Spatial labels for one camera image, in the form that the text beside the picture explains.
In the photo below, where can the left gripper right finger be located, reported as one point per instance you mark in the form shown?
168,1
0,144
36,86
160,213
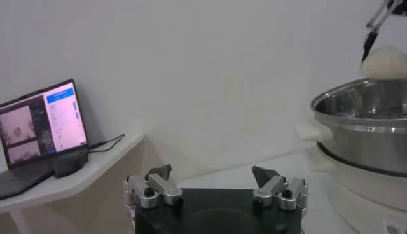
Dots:
273,186

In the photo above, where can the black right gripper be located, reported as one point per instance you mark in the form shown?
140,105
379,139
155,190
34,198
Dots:
403,6

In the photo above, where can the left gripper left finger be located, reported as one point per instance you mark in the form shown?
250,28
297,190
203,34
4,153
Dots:
159,187

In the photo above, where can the white steamed baozi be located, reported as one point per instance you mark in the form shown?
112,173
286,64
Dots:
388,63

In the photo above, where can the perforated steel steamer basket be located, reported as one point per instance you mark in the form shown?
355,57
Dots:
365,143

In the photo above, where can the white side table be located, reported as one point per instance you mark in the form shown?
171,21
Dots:
95,165

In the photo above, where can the black computer mouse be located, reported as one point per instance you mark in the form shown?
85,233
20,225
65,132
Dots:
70,163

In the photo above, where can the cream electric cooker pot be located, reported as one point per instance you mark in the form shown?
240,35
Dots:
365,194

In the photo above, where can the black open laptop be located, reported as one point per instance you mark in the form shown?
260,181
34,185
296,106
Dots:
41,127

